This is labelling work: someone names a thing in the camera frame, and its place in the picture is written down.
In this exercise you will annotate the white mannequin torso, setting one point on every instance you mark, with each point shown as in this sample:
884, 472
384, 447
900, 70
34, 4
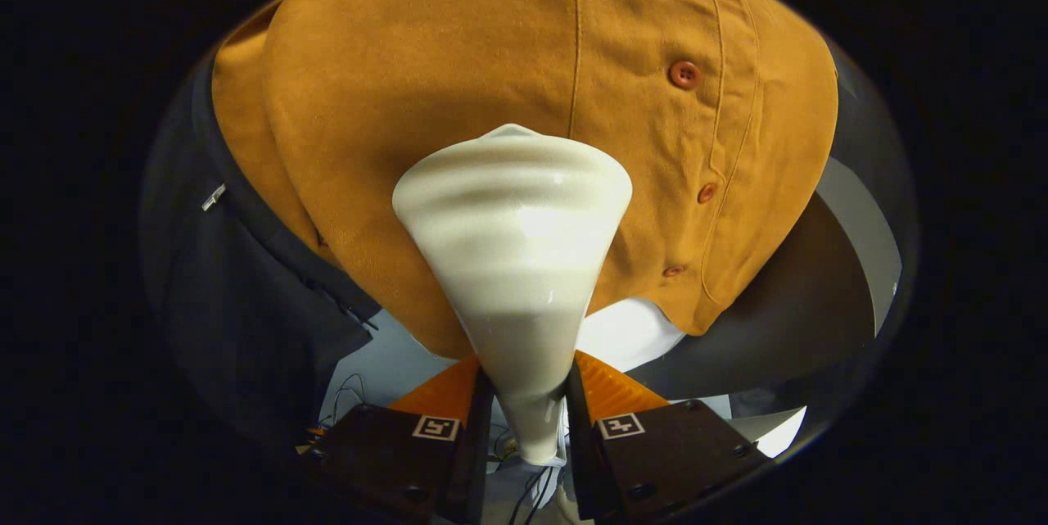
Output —
630, 332

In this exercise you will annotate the white garment steamer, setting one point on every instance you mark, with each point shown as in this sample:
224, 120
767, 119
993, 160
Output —
516, 263

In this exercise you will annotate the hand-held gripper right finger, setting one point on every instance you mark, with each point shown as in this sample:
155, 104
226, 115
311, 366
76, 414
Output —
577, 443

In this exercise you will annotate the orange button-up shirt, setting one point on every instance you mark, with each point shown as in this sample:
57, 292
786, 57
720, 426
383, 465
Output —
458, 50

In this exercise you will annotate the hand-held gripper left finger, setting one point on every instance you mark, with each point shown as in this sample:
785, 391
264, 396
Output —
479, 443

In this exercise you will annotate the black backdrop cloth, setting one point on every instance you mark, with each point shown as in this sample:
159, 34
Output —
229, 304

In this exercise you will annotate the silver clip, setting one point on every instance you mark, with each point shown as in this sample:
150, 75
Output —
214, 196

